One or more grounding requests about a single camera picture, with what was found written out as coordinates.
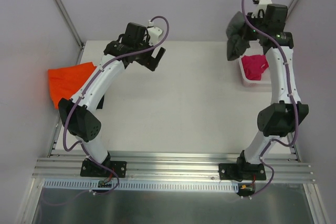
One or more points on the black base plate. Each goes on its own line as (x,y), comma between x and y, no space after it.
(233,171)
(90,169)

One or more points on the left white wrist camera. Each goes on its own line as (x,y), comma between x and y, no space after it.
(155,33)

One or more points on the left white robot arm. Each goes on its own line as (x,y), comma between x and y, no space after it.
(78,113)

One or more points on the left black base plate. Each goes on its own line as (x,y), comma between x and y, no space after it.
(90,169)

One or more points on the magenta t shirt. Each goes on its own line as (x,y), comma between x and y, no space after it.
(254,66)

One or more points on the grey t shirt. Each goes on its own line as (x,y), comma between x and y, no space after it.
(236,45)

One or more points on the left aluminium frame post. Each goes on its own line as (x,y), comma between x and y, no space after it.
(63,11)

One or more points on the orange folded t shirt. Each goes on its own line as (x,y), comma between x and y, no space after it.
(64,82)

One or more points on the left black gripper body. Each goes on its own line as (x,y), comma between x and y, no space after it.
(150,60)

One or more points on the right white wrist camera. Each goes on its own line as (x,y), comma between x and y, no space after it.
(261,6)

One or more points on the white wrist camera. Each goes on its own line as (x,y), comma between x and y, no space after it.
(261,6)
(155,33)

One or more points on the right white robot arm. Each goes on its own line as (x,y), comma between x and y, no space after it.
(286,111)

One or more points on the navy folded t shirt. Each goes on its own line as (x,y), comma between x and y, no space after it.
(100,104)

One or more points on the white slotted cable duct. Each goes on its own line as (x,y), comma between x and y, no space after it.
(139,185)

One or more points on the aluminium mounting rail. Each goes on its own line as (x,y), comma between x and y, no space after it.
(173,166)

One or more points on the white plastic basket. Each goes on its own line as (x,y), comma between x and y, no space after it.
(264,82)

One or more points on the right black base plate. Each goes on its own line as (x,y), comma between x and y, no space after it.
(233,171)

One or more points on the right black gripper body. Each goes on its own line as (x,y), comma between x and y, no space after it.
(247,28)

